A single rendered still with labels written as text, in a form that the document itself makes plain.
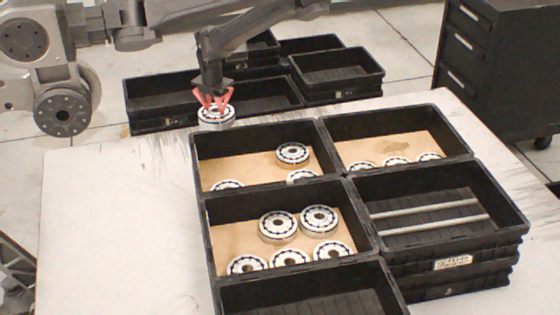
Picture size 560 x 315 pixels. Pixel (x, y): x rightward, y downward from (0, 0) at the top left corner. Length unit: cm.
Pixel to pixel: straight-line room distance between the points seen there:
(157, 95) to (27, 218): 87
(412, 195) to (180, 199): 73
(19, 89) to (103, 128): 195
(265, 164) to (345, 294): 54
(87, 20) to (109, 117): 249
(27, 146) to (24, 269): 155
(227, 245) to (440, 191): 64
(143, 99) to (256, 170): 118
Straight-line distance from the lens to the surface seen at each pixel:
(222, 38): 143
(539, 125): 337
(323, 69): 302
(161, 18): 121
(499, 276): 168
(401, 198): 172
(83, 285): 172
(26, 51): 123
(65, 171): 212
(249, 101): 297
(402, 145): 192
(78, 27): 121
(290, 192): 158
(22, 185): 331
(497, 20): 283
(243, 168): 180
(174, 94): 286
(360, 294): 145
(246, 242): 156
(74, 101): 155
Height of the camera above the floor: 194
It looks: 37 degrees down
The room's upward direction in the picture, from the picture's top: straight up
